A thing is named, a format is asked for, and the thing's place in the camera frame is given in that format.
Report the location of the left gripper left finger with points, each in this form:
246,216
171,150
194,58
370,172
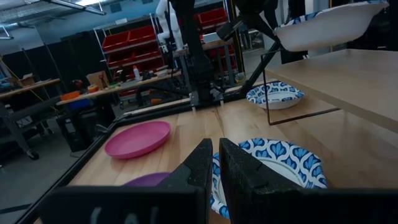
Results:
174,202

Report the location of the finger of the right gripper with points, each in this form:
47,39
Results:
261,26

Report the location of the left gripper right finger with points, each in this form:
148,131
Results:
267,202

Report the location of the purple plastic plate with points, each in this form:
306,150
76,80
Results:
149,180

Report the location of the blue patterned paper plate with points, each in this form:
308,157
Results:
289,155
326,28
273,96

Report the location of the pink plastic plate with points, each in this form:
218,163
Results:
136,140

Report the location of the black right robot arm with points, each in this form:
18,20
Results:
194,46

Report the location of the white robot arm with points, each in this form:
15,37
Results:
169,28

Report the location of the metal rack with red bins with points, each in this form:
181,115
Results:
213,17
130,40

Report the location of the black computer tower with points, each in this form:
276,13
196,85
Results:
74,132
104,116

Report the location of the white bottle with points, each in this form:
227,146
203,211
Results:
136,74

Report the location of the blue storage bin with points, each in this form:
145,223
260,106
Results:
79,104

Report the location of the orange tape roll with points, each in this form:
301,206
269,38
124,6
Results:
93,89

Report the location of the brown cardboard box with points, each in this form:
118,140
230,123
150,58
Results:
97,79

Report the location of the orange tray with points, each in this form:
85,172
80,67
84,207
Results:
70,96

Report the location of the metal workbench with wooden top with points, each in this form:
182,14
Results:
31,85

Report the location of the small cardboard box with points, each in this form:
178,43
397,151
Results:
26,81

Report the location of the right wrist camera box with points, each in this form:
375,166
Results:
229,29

